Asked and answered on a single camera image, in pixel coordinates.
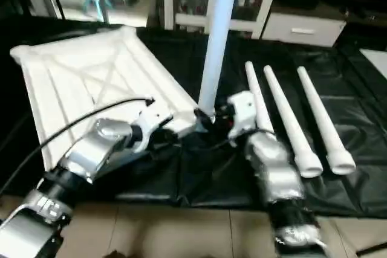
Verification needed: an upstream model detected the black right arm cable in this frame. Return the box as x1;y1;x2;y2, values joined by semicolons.
206;126;279;151

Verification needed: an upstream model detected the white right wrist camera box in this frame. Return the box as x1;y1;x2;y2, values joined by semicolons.
226;90;259;139

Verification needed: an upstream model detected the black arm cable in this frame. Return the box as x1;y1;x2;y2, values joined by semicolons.
206;126;279;151
0;97;156;197

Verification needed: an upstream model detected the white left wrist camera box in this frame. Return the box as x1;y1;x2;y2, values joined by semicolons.
134;103;175;145

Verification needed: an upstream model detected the white drawer unit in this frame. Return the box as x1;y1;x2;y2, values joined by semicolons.
260;10;348;48

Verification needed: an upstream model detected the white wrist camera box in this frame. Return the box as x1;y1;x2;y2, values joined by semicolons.
226;90;259;139
134;103;175;145

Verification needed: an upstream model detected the white plastic table top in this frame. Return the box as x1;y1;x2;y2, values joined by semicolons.
10;25;205;172

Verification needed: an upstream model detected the black work mat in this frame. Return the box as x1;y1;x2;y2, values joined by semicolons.
0;15;387;219

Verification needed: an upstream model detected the white plastic table leg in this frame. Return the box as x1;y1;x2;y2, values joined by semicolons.
196;0;241;121
244;60;277;137
296;65;357;176
263;65;325;179

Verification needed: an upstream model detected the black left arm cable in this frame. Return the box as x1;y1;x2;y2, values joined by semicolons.
0;97;156;197

